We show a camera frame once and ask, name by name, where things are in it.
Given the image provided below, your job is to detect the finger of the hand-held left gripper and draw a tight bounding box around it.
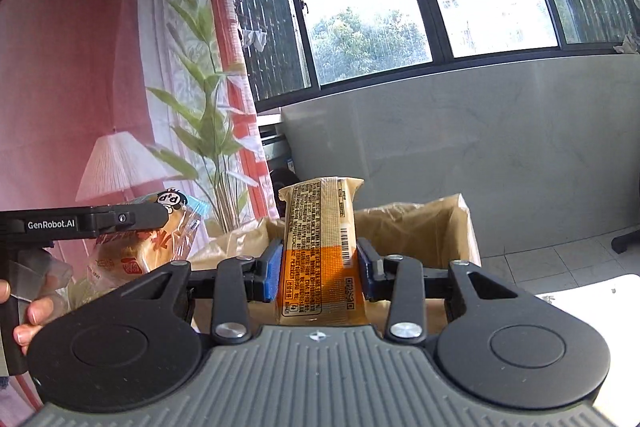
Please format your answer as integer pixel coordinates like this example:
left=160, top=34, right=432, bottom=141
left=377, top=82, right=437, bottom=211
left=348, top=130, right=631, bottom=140
left=89, top=201, right=171, bottom=239

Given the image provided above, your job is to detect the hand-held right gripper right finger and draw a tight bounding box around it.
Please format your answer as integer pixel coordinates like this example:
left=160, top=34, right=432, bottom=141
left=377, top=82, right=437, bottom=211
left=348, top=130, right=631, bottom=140
left=356, top=238, right=522, bottom=344

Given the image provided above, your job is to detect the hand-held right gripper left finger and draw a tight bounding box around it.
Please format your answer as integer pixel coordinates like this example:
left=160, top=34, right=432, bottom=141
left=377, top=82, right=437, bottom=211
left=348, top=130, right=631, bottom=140
left=121, top=238, right=285, bottom=344

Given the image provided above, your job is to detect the clear bread packet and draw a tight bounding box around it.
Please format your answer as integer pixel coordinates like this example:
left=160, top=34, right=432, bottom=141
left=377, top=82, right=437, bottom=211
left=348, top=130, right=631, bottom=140
left=85, top=188, right=211, bottom=289

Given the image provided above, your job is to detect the yellow orange cake packet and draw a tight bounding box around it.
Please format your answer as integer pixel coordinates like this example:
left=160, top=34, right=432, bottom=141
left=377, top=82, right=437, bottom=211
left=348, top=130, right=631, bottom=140
left=276, top=176, right=368, bottom=327

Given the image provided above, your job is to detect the cardboard box with plastic liner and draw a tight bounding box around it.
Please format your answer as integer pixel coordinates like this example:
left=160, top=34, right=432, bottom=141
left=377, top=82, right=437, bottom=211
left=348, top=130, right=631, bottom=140
left=187, top=192, right=483, bottom=340

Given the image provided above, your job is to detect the person's left hand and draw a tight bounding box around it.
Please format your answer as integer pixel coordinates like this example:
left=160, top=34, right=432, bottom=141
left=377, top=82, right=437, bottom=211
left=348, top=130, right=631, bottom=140
left=0, top=279, right=57, bottom=344

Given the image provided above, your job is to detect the printed backdrop cloth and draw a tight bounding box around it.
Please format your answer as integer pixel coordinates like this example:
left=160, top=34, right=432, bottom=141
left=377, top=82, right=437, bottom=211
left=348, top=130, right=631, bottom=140
left=0, top=0, right=281, bottom=413

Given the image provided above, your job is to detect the small white rag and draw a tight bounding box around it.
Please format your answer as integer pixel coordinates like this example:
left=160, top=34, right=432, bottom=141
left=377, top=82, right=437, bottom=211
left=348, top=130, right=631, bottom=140
left=239, top=26, right=269, bottom=54

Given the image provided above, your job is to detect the black framed window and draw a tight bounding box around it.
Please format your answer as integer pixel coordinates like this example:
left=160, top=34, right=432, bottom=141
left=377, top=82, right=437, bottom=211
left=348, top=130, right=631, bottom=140
left=225, top=0, right=640, bottom=114

